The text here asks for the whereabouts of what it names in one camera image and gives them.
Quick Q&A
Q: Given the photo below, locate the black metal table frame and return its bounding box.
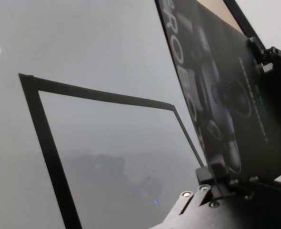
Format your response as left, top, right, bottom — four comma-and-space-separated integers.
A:
223, 0, 266, 50

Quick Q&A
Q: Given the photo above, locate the short black tape strip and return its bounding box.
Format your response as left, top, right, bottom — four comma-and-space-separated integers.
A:
19, 73, 83, 229
171, 104, 207, 167

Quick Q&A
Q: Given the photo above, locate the black robot poster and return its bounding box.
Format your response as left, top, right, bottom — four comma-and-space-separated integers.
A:
154, 0, 281, 191

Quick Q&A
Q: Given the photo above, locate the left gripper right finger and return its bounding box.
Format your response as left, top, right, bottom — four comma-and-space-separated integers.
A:
211, 162, 260, 191

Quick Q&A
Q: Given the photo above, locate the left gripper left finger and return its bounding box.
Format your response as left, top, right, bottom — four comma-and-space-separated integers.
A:
195, 166, 214, 206

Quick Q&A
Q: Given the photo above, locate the long black tape strip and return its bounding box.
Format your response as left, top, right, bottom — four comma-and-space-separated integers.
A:
19, 73, 176, 110

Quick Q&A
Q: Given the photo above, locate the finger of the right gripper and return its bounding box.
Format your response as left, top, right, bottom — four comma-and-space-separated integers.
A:
248, 36, 266, 65

